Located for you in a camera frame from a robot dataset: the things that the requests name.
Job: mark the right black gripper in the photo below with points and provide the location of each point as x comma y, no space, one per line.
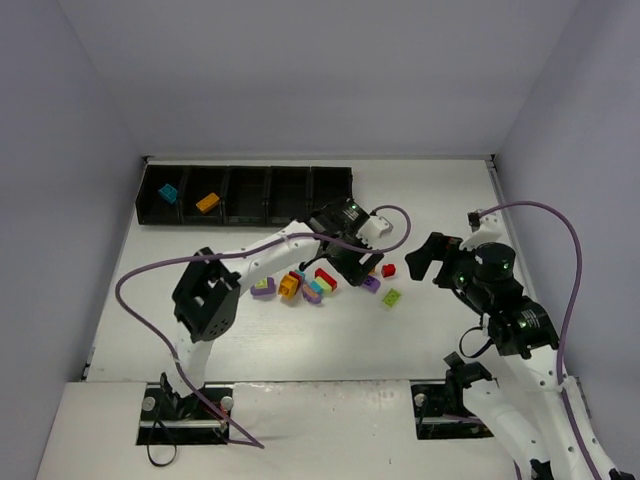
445,261

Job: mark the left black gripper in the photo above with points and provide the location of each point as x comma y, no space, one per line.
353,261

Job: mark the purple square lego brick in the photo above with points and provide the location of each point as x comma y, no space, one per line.
371,284

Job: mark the red small lego brick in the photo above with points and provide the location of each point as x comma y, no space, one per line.
388,270

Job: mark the lime green lego brick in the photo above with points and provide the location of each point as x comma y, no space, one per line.
391,298

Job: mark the green lego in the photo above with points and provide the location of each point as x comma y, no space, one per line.
261,285

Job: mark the purple heart lego plate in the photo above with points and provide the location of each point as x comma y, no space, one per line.
269,291

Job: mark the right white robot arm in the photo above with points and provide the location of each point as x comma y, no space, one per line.
560,442

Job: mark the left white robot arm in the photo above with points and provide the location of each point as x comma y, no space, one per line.
207,295

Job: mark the red long lego brick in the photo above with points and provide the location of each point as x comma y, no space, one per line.
326,277

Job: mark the yellow green lego brick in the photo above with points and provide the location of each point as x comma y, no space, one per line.
326,287

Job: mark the teal pink lego brick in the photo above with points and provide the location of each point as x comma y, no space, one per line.
312,284

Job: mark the purple oval lego piece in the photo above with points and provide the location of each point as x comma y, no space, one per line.
312,296

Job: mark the orange yellow lego brick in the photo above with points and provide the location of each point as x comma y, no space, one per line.
289,285

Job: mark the orange long lego brick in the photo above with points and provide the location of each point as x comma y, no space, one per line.
208,203

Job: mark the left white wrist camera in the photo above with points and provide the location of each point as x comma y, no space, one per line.
373,230

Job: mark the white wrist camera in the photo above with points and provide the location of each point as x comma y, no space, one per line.
373,230
484,229

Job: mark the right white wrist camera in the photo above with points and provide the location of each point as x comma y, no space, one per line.
484,229

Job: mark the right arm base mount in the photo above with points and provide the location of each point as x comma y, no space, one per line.
439,416

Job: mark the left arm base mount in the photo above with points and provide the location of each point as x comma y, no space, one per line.
186,422

